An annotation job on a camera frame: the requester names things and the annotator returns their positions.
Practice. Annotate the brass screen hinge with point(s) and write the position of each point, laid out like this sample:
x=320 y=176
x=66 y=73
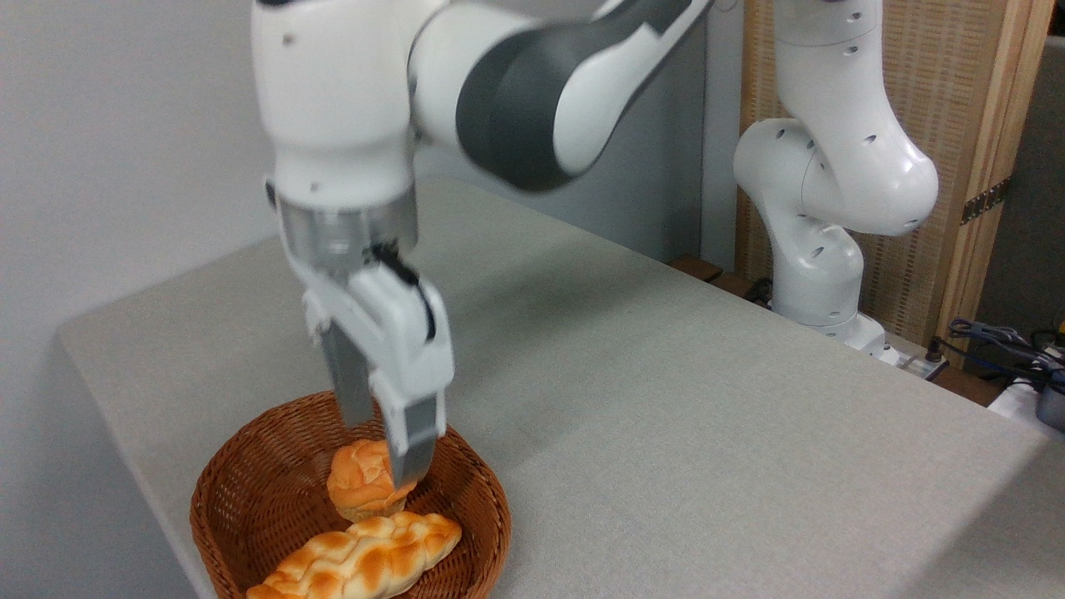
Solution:
x=986 y=200

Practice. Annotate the long braided bread loaf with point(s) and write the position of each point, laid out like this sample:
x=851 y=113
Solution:
x=366 y=557

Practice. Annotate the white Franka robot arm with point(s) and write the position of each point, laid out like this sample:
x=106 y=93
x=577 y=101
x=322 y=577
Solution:
x=333 y=100

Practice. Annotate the round golden bread bun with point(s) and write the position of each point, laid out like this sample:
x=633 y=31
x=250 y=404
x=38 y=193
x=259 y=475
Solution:
x=358 y=482

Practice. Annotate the brown woven wicker basket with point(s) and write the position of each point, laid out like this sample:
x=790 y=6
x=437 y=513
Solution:
x=250 y=499

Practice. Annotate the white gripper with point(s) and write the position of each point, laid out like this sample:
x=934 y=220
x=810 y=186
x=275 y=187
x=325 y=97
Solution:
x=399 y=333

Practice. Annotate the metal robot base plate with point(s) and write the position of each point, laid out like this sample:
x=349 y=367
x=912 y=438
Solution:
x=911 y=358

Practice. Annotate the grey tablecloth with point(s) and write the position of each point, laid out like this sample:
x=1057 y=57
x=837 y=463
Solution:
x=707 y=399

